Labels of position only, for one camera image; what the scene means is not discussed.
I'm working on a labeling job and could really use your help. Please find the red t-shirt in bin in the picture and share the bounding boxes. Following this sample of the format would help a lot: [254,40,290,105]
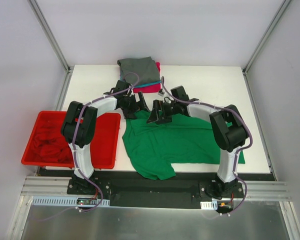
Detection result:
[31,121,73,164]

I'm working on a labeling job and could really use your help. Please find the green t-shirt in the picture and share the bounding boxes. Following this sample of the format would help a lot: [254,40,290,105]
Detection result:
[121,109,246,181]

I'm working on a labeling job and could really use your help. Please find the left aluminium frame post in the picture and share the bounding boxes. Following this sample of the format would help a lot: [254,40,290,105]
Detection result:
[27,0,73,74]

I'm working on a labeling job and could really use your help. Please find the aluminium front rail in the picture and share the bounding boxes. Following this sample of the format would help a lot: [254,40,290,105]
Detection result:
[21,175,72,196]

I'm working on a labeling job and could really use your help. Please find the right white cable duct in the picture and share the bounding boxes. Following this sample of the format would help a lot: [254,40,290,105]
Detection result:
[200,200,218,211]

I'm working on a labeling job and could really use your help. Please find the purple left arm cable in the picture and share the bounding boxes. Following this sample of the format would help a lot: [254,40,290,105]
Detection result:
[29,72,141,222]

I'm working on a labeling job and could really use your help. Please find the folded teal t-shirt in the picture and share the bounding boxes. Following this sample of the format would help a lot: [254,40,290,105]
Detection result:
[134,80,161,88]

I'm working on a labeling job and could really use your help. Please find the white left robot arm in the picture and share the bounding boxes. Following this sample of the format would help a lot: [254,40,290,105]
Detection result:
[61,80,150,195]

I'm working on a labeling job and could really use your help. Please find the red plastic bin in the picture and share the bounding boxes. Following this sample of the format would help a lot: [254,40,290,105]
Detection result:
[21,111,121,169]

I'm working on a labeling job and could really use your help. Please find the aluminium frame post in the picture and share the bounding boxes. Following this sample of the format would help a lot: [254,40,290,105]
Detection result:
[242,0,293,76]
[27,0,73,74]

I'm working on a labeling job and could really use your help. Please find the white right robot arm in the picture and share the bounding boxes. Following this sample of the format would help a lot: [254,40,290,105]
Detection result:
[146,86,251,200]

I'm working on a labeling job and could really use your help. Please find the folded grey t-shirt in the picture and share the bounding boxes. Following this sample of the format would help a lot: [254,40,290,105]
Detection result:
[117,56,160,86]

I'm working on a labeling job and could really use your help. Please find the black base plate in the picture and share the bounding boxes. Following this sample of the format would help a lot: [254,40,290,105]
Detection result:
[66,170,245,210]

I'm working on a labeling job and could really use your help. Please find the left white cable duct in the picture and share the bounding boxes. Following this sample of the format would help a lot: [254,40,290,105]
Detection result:
[32,196,110,208]

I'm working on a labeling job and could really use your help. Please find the folded pink t-shirt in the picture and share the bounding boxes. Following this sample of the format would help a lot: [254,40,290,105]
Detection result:
[133,61,161,94]

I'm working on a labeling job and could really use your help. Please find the white cable duct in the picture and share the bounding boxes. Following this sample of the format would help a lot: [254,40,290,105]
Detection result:
[32,196,110,208]
[200,200,218,211]

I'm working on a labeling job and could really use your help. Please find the right aluminium frame post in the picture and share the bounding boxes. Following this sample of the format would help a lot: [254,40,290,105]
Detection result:
[242,0,293,76]

